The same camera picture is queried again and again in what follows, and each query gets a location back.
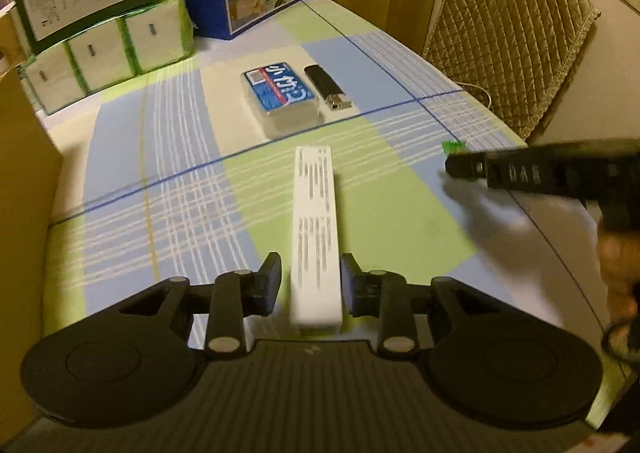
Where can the quilted brown chair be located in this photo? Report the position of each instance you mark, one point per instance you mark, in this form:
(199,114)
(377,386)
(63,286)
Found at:
(523,53)

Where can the blue label tissue pack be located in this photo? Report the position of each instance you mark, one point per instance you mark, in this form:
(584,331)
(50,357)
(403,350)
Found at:
(280,100)

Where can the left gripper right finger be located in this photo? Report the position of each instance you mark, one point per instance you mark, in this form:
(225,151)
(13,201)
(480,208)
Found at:
(388,297)

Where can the person's right hand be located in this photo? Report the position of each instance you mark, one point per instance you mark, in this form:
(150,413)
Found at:
(618,255)

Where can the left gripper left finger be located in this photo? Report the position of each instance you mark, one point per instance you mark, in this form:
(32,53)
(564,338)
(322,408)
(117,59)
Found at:
(232,298)

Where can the green white tissue pack bundle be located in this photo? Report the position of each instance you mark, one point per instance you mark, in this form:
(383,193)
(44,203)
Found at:
(109,53)

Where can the green candy wrapper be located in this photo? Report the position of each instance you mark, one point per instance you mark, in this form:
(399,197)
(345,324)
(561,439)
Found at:
(452,147)

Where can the checked blue green tablecloth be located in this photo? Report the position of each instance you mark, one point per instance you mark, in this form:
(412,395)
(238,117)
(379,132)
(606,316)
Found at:
(311,128)

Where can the long white medicine box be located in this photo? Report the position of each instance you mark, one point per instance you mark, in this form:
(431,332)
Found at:
(315,280)

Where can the black lighter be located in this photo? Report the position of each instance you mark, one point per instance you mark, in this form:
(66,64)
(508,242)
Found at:
(328,89)

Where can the open brown cardboard box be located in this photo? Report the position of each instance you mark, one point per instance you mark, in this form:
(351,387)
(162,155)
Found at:
(30,165)

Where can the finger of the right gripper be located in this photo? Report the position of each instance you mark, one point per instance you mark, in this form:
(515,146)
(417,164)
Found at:
(466,166)

